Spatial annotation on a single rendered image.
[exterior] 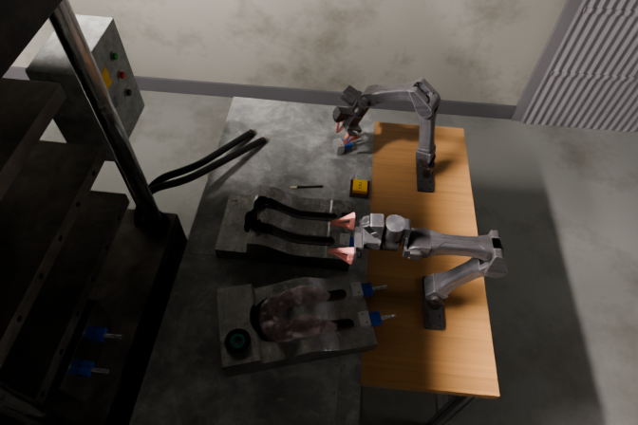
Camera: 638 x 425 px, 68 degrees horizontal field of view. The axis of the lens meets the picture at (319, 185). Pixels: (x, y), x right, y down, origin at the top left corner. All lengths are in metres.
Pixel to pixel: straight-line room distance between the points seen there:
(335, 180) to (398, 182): 0.27
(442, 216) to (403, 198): 0.17
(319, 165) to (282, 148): 0.19
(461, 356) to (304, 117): 1.25
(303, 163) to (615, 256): 1.99
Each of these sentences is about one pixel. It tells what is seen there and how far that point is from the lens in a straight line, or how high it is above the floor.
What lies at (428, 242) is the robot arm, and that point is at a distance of 1.41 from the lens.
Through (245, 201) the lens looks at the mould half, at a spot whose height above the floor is 0.86.
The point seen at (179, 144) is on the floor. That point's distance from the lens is 3.35.
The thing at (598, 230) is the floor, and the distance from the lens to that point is 3.34.
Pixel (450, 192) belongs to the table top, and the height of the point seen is 0.80.
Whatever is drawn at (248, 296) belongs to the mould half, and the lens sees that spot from 1.65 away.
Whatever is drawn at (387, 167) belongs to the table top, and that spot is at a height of 0.80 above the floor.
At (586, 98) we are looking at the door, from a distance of 3.70.
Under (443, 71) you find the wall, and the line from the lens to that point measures 3.37.
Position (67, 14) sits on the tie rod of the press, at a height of 1.74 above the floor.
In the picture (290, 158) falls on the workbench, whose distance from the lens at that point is 2.11.
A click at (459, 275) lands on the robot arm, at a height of 1.05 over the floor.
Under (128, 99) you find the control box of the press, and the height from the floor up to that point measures 1.19.
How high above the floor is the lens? 2.41
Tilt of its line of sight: 53 degrees down
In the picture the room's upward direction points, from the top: 2 degrees clockwise
